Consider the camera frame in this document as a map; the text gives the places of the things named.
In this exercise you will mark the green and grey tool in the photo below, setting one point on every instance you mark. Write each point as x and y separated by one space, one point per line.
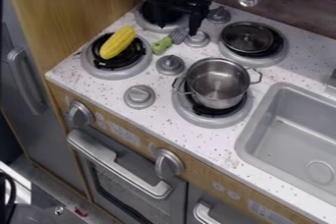
163 45

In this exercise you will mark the toy stove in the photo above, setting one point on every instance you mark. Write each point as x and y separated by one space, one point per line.
170 66

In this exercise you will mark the yellow toy corn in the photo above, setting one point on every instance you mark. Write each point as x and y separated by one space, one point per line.
117 42

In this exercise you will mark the silver lid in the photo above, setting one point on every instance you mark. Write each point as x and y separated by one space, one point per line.
247 38

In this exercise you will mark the silver pot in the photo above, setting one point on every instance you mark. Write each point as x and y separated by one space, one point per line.
218 84

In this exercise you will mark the toy sink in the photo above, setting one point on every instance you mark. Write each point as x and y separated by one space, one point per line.
293 136

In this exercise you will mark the grey toy fridge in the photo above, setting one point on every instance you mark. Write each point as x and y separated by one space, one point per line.
26 97

